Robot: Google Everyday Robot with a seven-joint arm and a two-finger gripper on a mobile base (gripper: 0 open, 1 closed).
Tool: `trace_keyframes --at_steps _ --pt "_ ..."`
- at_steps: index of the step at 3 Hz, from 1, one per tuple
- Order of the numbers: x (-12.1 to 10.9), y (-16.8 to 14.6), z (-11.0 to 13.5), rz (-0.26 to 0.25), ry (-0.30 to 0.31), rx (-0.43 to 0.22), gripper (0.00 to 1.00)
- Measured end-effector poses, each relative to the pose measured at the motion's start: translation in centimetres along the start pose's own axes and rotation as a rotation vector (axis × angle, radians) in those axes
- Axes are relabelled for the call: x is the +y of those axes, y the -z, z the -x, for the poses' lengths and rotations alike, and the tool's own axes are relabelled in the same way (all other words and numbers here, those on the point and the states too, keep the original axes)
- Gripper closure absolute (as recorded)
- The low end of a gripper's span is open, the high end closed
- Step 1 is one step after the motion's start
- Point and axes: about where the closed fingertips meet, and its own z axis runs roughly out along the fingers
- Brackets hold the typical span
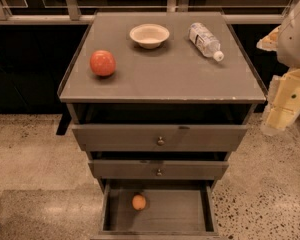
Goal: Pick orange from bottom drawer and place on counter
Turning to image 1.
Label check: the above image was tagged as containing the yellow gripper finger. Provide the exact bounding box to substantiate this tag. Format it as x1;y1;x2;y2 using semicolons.
261;68;300;136
256;27;280;51

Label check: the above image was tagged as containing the small orange fruit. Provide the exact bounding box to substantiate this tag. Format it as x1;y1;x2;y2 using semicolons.
132;194;146;211

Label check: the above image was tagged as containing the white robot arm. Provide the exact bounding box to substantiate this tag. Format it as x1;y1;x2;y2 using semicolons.
257;1;300;136

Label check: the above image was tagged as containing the grey wooden drawer cabinet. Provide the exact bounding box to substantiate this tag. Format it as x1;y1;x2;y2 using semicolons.
57;11;269;240

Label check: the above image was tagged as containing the brass top drawer knob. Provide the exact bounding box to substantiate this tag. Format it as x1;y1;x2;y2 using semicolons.
157;136;165;146

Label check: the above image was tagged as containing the grey middle drawer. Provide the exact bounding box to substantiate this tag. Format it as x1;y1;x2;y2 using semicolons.
89;160;229;180

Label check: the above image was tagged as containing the grey top drawer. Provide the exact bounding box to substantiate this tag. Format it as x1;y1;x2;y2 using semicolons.
73;124;247;152

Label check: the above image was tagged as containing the clear plastic water bottle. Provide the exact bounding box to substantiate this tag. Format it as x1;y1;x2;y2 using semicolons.
188;23;224;62

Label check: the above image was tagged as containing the beige paper bowl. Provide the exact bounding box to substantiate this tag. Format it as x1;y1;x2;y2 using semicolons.
129;24;170;49

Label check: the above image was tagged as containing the red apple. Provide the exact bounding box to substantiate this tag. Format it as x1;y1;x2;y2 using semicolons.
90;50;116;77

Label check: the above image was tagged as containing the metal railing with glass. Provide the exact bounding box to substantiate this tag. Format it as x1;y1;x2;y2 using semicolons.
0;0;300;24

